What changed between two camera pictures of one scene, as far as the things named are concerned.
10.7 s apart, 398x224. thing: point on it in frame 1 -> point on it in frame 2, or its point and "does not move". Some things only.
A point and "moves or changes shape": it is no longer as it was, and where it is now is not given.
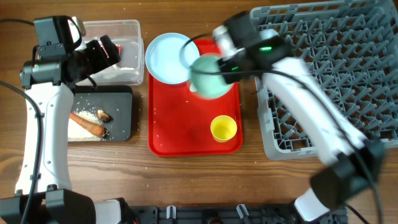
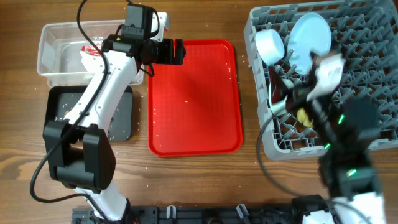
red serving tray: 183,124 does not move
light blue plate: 168,61 -> 308,33
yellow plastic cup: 223,128 moves or changes shape
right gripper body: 226,66 -> 298,95
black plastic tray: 115,100 does not move
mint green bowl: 209,86 -> 279,107
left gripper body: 91,60 -> 161,52
